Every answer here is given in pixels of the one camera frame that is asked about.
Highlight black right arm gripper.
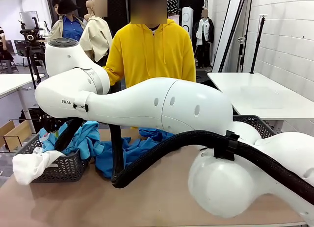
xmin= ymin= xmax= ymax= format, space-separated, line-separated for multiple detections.
xmin=40 ymin=114 xmax=62 ymax=133

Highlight light blue printed top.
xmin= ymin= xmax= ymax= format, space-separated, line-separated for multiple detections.
xmin=39 ymin=120 xmax=105 ymax=160

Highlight white garment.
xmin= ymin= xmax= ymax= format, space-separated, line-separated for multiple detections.
xmin=12 ymin=147 xmax=66 ymax=186

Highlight medium blue garment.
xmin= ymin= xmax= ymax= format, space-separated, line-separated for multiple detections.
xmin=95 ymin=136 xmax=172 ymax=178

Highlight right forearm yellow sleeve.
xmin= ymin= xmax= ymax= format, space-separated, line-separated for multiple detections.
xmin=103 ymin=64 xmax=125 ymax=87

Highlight black bag on floor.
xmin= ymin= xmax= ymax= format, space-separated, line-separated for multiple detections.
xmin=18 ymin=106 xmax=44 ymax=134

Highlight cardboard box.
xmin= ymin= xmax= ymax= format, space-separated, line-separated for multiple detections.
xmin=0 ymin=120 xmax=40 ymax=151

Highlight gray woven plastic basket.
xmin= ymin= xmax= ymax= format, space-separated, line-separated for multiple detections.
xmin=14 ymin=132 xmax=90 ymax=183
xmin=233 ymin=115 xmax=278 ymax=139

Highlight white side table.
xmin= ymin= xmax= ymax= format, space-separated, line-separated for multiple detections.
xmin=207 ymin=72 xmax=314 ymax=139
xmin=0 ymin=74 xmax=46 ymax=134

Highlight background person striped shirt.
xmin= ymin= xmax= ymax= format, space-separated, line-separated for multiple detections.
xmin=0 ymin=25 xmax=14 ymax=63

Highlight mannequin blue shirt black hat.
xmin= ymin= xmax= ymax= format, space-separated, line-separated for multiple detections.
xmin=50 ymin=0 xmax=85 ymax=41

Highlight mannequin cream jacket gray trousers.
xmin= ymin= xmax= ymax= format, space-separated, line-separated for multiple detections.
xmin=79 ymin=0 xmax=113 ymax=66

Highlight gray monitor screen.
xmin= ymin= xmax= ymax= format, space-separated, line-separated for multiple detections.
xmin=19 ymin=11 xmax=39 ymax=29

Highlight person in yellow hoodie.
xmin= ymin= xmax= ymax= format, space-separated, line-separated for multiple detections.
xmin=103 ymin=0 xmax=197 ymax=89

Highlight mannequin patterned bucket hat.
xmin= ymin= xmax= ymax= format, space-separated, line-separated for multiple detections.
xmin=166 ymin=0 xmax=183 ymax=23

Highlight white cylindrical fan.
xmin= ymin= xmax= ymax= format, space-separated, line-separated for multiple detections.
xmin=182 ymin=6 xmax=194 ymax=34

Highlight mannequin black white jacket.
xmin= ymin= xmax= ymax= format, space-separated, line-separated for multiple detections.
xmin=192 ymin=8 xmax=214 ymax=68

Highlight black leaning stand poles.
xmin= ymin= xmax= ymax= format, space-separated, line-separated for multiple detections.
xmin=212 ymin=0 xmax=253 ymax=73

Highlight black light stand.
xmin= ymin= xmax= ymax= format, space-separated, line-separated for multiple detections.
xmin=249 ymin=15 xmax=267 ymax=74

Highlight black camera tripod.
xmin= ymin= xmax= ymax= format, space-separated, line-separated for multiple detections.
xmin=24 ymin=45 xmax=49 ymax=83

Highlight black right arm cable sleeve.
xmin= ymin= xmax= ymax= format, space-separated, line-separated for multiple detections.
xmin=53 ymin=119 xmax=314 ymax=205

